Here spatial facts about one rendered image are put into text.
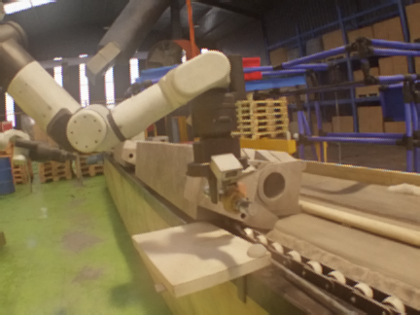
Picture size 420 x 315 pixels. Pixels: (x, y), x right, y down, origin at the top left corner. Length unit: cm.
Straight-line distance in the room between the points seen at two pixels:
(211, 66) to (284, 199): 52
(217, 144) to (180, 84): 13
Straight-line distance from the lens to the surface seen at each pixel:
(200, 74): 54
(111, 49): 782
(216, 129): 54
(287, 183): 92
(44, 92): 58
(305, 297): 51
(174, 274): 56
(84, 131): 54
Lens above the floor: 106
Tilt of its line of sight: 6 degrees down
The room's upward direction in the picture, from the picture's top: 5 degrees counter-clockwise
